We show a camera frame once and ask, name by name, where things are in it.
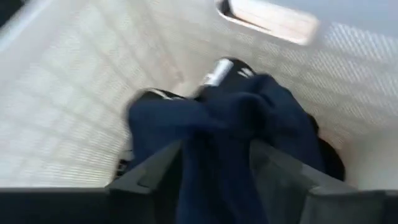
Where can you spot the white plastic laundry basket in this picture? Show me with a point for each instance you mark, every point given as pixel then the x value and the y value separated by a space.
pixel 77 93

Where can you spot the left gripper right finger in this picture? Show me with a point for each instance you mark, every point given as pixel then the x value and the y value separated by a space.
pixel 280 180

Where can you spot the black Puma waistband underwear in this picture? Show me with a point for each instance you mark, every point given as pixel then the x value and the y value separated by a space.
pixel 217 73

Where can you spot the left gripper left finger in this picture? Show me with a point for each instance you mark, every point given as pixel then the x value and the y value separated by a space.
pixel 146 177

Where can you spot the navy blue garment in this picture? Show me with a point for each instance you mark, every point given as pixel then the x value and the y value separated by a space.
pixel 217 124

